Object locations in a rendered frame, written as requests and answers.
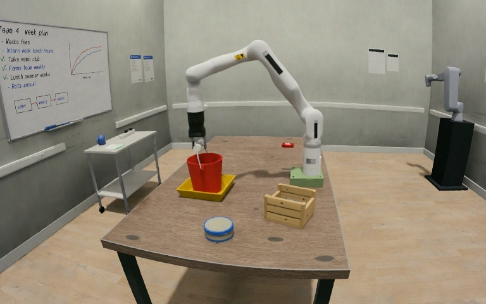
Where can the yellow square tray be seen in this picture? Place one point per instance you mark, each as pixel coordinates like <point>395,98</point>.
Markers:
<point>186,189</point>

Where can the wooden crate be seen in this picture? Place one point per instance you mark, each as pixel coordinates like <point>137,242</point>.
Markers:
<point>289,212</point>

